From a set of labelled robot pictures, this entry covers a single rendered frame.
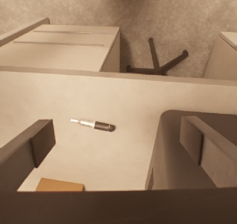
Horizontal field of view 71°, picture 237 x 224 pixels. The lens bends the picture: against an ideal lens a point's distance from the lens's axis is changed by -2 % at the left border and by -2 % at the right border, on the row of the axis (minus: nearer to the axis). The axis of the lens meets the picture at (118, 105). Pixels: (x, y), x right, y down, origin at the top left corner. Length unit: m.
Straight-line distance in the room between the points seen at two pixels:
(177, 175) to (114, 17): 1.14
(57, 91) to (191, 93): 0.36
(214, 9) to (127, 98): 1.03
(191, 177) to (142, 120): 0.23
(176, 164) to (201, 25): 1.12
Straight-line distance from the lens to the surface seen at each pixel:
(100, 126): 0.52
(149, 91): 0.45
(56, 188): 0.95
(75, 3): 1.36
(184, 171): 0.36
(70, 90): 0.49
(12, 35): 1.10
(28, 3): 1.52
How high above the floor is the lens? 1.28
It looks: 51 degrees down
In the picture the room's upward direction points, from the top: 169 degrees counter-clockwise
